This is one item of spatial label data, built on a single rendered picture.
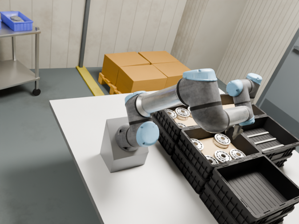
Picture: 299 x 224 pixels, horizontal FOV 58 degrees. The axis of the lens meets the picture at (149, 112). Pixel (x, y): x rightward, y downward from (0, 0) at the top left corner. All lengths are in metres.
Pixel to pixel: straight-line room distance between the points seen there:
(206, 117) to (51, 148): 1.87
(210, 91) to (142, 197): 0.72
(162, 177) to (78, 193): 0.91
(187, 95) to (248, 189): 0.75
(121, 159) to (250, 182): 0.71
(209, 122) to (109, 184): 0.70
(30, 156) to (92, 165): 1.10
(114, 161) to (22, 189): 1.05
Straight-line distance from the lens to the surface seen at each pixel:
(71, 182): 2.35
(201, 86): 0.96
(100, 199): 1.40
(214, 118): 0.97
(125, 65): 3.30
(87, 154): 1.58
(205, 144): 1.70
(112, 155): 1.44
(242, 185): 1.58
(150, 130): 1.27
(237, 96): 1.34
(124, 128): 1.40
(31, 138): 2.71
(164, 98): 1.10
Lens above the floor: 1.82
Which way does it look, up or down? 34 degrees down
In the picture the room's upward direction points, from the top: 17 degrees clockwise
